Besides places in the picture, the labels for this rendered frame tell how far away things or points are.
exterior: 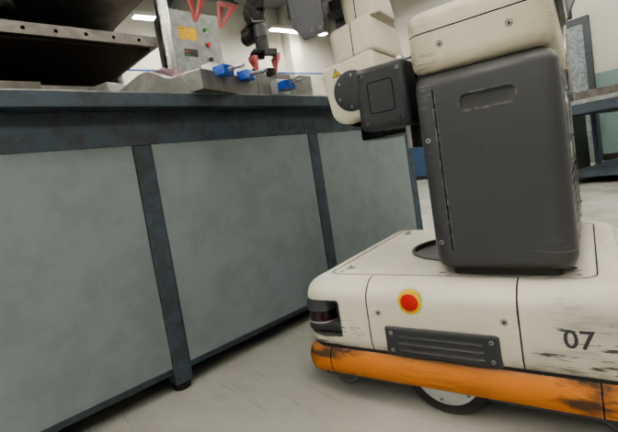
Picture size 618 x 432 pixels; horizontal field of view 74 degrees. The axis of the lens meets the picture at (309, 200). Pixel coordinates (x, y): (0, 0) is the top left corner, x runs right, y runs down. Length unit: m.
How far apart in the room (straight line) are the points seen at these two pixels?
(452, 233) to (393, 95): 0.33
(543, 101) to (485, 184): 0.17
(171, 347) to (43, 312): 0.33
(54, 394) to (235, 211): 0.63
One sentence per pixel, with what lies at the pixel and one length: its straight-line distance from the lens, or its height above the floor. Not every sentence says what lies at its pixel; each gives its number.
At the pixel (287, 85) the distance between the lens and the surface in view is 1.39.
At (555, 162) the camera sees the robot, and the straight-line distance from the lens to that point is 0.82.
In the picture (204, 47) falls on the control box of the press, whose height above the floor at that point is 1.29.
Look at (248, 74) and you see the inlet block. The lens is 1.31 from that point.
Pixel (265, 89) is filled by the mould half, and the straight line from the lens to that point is 1.45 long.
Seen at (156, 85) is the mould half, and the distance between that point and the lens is 1.31.
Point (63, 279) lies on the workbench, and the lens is 1.11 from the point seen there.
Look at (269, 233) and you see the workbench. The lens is 1.36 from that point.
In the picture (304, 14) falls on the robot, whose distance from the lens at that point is 1.19.
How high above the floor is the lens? 0.54
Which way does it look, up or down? 4 degrees down
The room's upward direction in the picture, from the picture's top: 9 degrees counter-clockwise
